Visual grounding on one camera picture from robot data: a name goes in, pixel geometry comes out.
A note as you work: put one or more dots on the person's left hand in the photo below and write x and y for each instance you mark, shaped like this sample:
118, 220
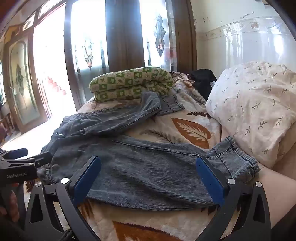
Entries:
10, 206

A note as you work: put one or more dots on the stained glass window panel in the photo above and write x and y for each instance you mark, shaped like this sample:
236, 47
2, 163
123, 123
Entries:
89, 53
159, 34

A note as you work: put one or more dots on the brown curtain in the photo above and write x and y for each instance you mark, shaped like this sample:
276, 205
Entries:
124, 32

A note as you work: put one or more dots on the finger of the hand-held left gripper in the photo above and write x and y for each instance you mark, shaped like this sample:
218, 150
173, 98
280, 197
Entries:
16, 153
42, 159

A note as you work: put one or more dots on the grey denim pants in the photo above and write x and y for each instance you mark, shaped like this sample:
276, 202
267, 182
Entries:
138, 169

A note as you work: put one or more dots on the white fluffy blanket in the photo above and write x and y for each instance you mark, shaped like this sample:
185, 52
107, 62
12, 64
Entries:
256, 109

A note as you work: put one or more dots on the beige bed sheet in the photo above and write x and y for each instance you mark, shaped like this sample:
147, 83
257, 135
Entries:
281, 192

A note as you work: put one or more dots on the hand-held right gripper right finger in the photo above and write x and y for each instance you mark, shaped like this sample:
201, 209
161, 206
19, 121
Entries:
211, 184

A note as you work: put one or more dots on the wooden stained glass door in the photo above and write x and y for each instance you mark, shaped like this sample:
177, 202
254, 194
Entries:
22, 88

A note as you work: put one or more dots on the leaf print blanket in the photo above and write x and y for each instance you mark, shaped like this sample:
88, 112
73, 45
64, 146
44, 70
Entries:
185, 132

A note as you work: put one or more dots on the green checked folded blanket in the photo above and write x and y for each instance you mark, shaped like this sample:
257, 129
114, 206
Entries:
131, 84

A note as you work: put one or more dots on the black cloth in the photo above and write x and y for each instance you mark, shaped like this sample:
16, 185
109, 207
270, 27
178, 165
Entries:
203, 81

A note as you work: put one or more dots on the red outdoor stairs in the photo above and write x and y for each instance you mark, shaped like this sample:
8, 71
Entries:
56, 87

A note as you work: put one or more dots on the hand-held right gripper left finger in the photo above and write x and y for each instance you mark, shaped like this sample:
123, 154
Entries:
87, 182

